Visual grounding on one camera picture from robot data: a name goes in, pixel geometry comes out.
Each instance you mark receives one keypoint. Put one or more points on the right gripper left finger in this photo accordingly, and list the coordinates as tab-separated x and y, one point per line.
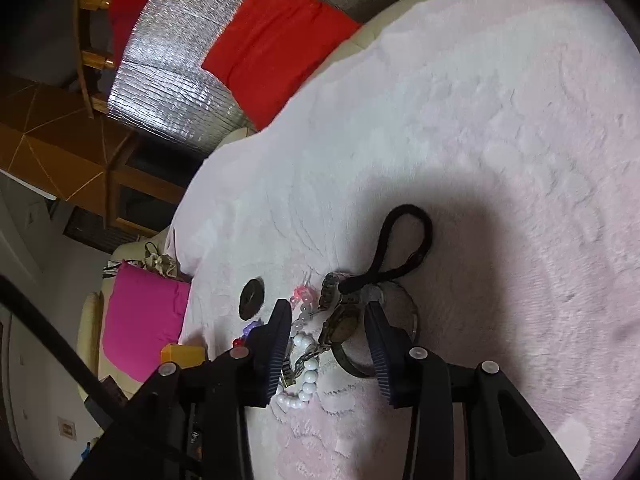
267	345

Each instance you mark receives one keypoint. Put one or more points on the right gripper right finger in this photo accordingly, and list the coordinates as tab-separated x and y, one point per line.
389	349

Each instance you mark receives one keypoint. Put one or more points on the metal wrist watch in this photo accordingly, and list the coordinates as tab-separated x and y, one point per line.
338	327

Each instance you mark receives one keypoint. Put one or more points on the orange cardboard box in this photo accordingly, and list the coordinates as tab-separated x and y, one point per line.
183	355

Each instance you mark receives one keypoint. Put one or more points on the magenta cushion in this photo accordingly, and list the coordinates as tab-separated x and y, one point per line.
144	313

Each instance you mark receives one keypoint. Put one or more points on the patterned fabric bundle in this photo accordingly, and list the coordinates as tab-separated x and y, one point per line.
152	261

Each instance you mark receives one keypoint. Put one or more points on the cream leather sofa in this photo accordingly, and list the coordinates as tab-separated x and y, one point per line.
93	313

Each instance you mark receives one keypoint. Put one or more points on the pink fluffy blanket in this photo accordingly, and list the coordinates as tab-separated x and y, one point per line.
515	125

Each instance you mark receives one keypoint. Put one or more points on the red cushion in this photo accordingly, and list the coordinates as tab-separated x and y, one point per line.
271	47

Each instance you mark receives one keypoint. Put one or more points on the silver foil insulation sheet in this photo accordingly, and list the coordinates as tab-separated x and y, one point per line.
160	86

